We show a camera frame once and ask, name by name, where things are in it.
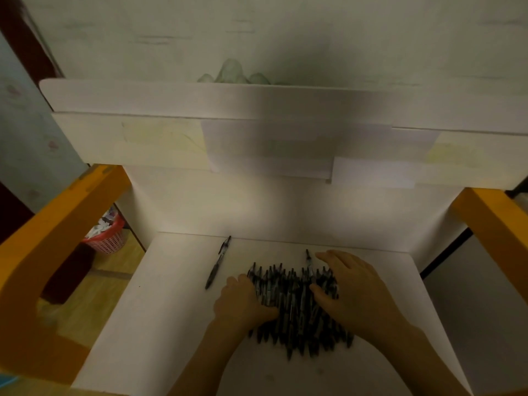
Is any large white paper sheet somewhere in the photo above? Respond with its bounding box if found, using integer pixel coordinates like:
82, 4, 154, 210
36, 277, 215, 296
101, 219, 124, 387
201, 119, 440, 180

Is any dark brown door frame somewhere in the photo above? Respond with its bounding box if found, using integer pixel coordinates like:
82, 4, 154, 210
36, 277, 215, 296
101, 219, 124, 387
0, 183, 36, 244

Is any person's right forearm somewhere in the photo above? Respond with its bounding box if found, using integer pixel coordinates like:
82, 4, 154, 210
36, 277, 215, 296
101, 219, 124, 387
375, 325, 471, 396

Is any person's left hand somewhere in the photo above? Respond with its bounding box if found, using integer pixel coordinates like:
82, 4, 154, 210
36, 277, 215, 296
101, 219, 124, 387
213, 274, 281, 333

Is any small white paper strip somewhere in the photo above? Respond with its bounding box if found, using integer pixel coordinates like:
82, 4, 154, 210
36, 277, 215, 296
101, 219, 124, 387
331, 157, 417, 189

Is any black gel pen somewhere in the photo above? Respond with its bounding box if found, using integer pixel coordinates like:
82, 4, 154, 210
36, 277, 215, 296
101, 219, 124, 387
205, 235, 232, 290

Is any person's right hand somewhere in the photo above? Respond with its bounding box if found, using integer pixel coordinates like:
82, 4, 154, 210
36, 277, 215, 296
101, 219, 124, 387
309, 249, 409, 347

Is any red plastic basket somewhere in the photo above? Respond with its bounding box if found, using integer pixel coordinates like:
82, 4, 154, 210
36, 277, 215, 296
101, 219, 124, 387
82, 216, 129, 255

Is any dark brown corner trim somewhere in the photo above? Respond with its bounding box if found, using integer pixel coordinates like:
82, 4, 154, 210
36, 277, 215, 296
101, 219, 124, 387
0, 0, 63, 108

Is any person's left forearm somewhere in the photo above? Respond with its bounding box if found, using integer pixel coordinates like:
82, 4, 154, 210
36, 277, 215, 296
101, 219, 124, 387
167, 319, 248, 396

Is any crumpled white paper trash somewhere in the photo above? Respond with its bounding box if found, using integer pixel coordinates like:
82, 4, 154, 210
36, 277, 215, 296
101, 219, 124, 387
84, 208, 120, 240

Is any pile of black pens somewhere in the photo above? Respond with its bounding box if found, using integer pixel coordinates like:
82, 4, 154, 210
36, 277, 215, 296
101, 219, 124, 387
246, 249, 355, 361

